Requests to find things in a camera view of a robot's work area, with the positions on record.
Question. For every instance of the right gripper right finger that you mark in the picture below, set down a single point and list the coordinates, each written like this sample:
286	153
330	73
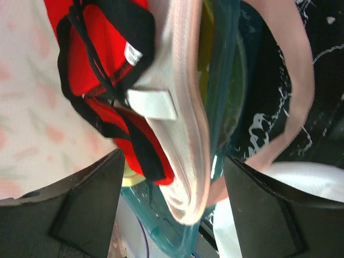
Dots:
273	219

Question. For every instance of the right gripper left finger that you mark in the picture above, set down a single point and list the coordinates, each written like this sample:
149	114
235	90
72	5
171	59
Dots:
73	217

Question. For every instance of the floral pink laundry bag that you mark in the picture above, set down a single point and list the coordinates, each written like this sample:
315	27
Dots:
42	135

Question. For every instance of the red black bra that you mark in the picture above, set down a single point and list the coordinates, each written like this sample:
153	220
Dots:
105	46

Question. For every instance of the white mesh laundry bag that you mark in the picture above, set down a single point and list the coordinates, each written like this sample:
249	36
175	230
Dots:
317	179

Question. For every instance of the blue transparent plastic bin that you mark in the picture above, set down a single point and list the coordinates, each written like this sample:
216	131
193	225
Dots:
223	94

